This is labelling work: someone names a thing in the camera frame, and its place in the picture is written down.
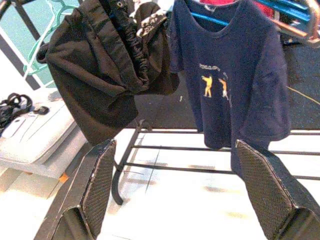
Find blue plastic hanger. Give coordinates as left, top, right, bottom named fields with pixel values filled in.
left=188, top=9, right=230, bottom=27
left=253, top=0, right=312, bottom=23

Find yellow cable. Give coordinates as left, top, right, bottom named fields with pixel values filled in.
left=286, top=85, right=320, bottom=106

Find black printed shirt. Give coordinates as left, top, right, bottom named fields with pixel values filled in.
left=124, top=0, right=181, bottom=97

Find copper metal hanger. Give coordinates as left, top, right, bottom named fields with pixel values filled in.
left=271, top=0, right=320, bottom=48

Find black metal clothes rack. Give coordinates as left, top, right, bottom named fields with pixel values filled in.
left=0, top=0, right=320, bottom=206

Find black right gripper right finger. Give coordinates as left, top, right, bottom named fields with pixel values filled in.
left=235, top=138, right=320, bottom=240

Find black shorts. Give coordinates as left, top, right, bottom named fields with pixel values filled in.
left=36, top=0, right=151, bottom=147

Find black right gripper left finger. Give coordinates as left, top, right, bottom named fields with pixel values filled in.
left=34, top=138, right=117, bottom=240

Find grey ottoman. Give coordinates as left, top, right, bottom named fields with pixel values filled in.
left=0, top=94, right=86, bottom=180

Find black backpack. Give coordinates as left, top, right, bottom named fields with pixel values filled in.
left=0, top=92, right=50, bottom=137

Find navy printed t-shirt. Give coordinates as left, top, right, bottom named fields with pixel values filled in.
left=167, top=0, right=292, bottom=181

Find red bean bag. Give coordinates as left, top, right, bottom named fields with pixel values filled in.
left=199, top=0, right=276, bottom=18

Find teal hanger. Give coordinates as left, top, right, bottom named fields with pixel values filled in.
left=22, top=0, right=83, bottom=76

